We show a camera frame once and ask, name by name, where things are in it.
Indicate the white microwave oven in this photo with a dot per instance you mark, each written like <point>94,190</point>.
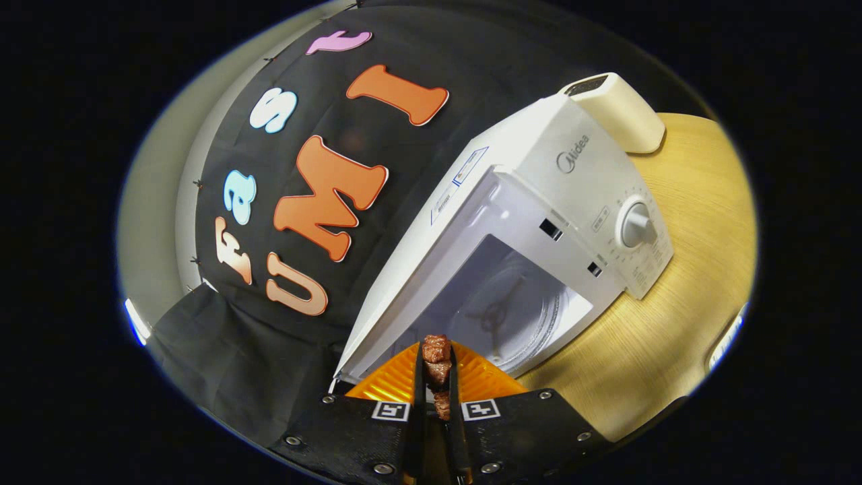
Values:
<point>539,155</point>

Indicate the brown meat skewer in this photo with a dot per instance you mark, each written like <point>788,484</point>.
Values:
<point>436,350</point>

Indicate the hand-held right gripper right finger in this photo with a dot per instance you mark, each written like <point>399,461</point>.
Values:
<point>456,434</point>

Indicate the white toaster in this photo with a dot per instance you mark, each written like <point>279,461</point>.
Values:
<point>619,114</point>

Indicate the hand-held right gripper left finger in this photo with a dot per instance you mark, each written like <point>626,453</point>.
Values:
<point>416,438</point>

